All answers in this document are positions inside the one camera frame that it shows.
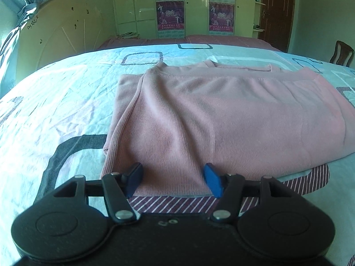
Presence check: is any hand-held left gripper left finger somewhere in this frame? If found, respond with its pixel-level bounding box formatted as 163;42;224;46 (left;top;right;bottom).
51;163;143;225

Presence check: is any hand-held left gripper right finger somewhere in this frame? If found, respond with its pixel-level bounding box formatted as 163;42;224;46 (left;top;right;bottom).
204;163;300;223

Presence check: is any pink sweater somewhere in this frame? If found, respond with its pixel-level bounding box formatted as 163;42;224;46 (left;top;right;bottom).
101;59;355;198

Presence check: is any patterned light blue bed sheet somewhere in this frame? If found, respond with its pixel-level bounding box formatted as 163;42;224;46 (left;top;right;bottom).
0;43;355;266

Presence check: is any red bedspread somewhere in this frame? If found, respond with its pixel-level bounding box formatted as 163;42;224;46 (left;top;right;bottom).
94;35;282;52

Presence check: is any cream rounded headboard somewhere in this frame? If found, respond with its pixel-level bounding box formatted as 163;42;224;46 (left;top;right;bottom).
15;0;118;72

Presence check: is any corner shelf unit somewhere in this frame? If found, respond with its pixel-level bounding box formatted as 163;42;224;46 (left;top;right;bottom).
252;0;266;38

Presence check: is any cream glossy wardrobe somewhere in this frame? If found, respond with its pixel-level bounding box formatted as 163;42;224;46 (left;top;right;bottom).
111;0;258;39

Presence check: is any wooden chair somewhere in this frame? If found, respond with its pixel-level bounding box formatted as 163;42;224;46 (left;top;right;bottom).
329;40;355;67

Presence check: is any dark wooden door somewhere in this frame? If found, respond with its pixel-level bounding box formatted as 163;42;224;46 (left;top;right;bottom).
258;0;296;53

